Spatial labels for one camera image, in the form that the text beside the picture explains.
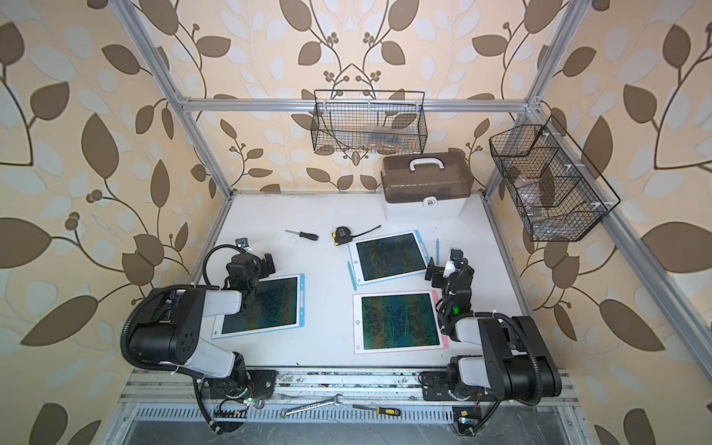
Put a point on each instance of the aluminium frame rail front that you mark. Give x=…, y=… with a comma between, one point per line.
x=295, y=386

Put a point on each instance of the yellow black screwdriver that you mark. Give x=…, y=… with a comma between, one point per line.
x=378, y=410

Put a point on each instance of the black handled screwdriver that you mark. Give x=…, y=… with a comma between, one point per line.
x=305, y=235

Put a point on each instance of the blue writing tablet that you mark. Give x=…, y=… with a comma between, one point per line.
x=279, y=304
x=387, y=257

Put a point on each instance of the silver wrench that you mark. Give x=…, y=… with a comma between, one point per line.
x=335, y=400

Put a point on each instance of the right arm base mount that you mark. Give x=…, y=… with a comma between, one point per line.
x=436, y=387

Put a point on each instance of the pink writing tablet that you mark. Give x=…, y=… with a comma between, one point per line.
x=396, y=322

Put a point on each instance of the black wire basket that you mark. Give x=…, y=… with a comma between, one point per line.
x=386, y=122
x=559, y=193

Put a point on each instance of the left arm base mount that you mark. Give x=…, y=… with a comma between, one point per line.
x=253, y=383

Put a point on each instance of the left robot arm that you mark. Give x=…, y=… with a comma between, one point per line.
x=162, y=333

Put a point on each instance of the black wire basket right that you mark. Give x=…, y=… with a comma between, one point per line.
x=559, y=193

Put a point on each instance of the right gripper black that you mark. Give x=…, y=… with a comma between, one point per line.
x=439, y=275

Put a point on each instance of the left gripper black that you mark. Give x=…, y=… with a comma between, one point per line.
x=260, y=266

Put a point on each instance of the black wire basket back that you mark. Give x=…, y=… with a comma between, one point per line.
x=386, y=122

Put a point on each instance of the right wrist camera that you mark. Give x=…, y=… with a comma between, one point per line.
x=456, y=255

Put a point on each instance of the brown lid storage box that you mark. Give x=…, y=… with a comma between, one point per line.
x=427, y=186

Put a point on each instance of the black yellow tape measure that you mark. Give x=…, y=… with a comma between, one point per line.
x=343, y=235

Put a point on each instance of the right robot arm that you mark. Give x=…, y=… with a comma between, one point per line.
x=514, y=364

